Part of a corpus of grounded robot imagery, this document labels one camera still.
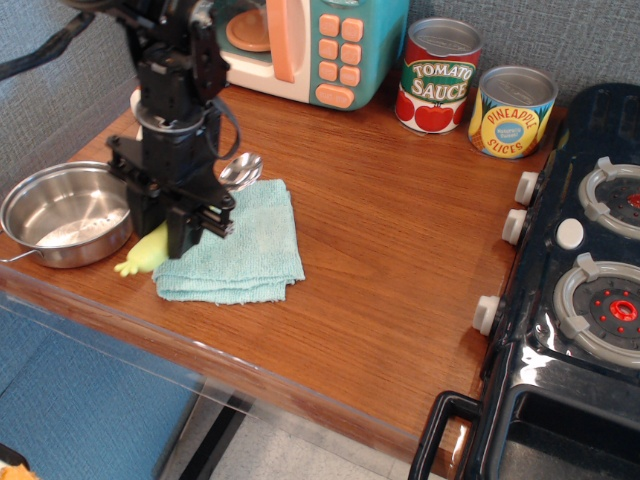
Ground plush mushroom toy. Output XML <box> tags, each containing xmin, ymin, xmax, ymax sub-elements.
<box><xmin>129</xmin><ymin>88</ymin><xmax>143</xmax><ymax>141</ymax></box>

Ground pineapple slices can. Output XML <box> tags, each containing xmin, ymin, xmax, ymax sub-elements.
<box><xmin>468</xmin><ymin>65</ymin><xmax>558</xmax><ymax>159</ymax></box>

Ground small steel pot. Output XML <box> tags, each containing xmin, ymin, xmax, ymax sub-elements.
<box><xmin>1</xmin><ymin>161</ymin><xmax>133</xmax><ymax>269</ymax></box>

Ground black toy stove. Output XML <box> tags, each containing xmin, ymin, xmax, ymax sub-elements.
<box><xmin>410</xmin><ymin>83</ymin><xmax>639</xmax><ymax>479</ymax></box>

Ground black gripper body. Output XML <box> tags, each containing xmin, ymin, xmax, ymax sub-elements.
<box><xmin>107</xmin><ymin>109</ymin><xmax>236</xmax><ymax>238</ymax></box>

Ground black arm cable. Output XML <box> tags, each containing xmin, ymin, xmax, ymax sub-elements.
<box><xmin>0</xmin><ymin>10</ymin><xmax>96</xmax><ymax>81</ymax></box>

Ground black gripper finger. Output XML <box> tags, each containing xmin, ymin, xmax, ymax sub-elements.
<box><xmin>126</xmin><ymin>184</ymin><xmax>166</xmax><ymax>235</ymax></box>
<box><xmin>166</xmin><ymin>206</ymin><xmax>203</xmax><ymax>259</ymax></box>

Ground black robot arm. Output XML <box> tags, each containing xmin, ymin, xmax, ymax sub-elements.
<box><xmin>68</xmin><ymin>1</ymin><xmax>239</xmax><ymax>259</ymax></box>

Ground teal toy microwave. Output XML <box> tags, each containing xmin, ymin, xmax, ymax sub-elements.
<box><xmin>215</xmin><ymin>1</ymin><xmax>409</xmax><ymax>111</ymax></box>

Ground tomato sauce can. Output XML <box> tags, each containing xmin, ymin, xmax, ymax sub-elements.
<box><xmin>395</xmin><ymin>17</ymin><xmax>483</xmax><ymax>134</ymax></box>

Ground spoon with yellow handle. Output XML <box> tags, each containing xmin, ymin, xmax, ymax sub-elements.
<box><xmin>114</xmin><ymin>152</ymin><xmax>263</xmax><ymax>277</ymax></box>

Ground orange toy plate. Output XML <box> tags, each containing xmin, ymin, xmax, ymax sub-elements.
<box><xmin>226</xmin><ymin>8</ymin><xmax>270</xmax><ymax>53</ymax></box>

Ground light blue folded cloth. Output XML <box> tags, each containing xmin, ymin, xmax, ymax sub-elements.
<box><xmin>152</xmin><ymin>179</ymin><xmax>305</xmax><ymax>305</ymax></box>

